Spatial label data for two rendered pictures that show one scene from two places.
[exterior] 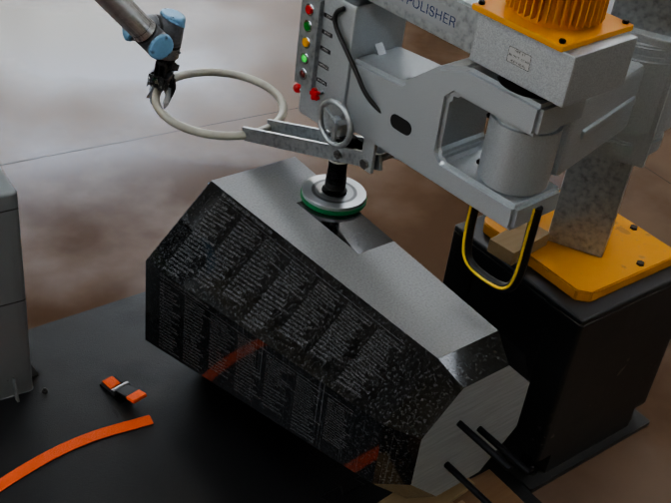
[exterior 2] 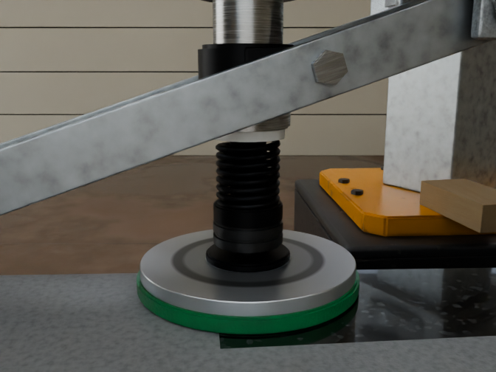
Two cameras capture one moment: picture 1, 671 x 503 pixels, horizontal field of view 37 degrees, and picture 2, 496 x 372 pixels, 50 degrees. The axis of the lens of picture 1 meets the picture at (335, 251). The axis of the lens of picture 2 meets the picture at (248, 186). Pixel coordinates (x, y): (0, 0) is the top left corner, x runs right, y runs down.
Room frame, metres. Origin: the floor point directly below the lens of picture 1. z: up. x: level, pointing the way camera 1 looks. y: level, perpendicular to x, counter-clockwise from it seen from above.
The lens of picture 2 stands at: (2.51, 0.43, 1.05)
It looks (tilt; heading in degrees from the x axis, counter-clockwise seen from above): 13 degrees down; 307
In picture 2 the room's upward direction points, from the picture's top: straight up
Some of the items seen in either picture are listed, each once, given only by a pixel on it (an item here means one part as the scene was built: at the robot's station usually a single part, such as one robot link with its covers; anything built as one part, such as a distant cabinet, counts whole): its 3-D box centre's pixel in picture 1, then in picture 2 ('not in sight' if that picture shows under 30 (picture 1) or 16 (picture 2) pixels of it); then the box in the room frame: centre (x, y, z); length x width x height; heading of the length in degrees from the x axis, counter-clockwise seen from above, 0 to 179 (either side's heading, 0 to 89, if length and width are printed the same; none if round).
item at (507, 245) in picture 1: (518, 242); (472, 203); (2.76, -0.59, 0.81); 0.20 x 0.10 x 0.05; 139
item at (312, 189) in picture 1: (334, 192); (248, 263); (2.82, 0.03, 0.86); 0.21 x 0.21 x 0.01
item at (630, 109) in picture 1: (599, 92); not in sight; (2.73, -0.70, 1.38); 0.74 x 0.34 x 0.25; 145
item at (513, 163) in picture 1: (519, 147); not in sight; (2.36, -0.44, 1.36); 0.19 x 0.19 x 0.20
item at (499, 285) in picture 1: (496, 238); not in sight; (2.36, -0.44, 1.07); 0.23 x 0.03 x 0.32; 46
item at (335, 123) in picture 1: (343, 121); not in sight; (2.65, 0.03, 1.22); 0.15 x 0.10 x 0.15; 46
